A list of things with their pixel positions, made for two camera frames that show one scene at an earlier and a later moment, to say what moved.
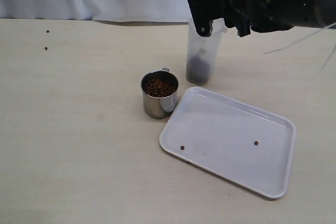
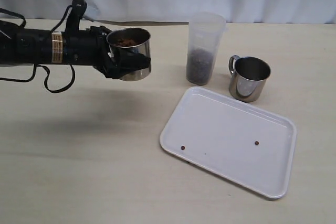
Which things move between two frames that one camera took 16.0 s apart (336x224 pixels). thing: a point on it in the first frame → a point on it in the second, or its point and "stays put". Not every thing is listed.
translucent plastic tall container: x=202 y=52 stays put
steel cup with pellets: x=159 y=89 → x=131 y=39
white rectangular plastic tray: x=244 y=144 stays put
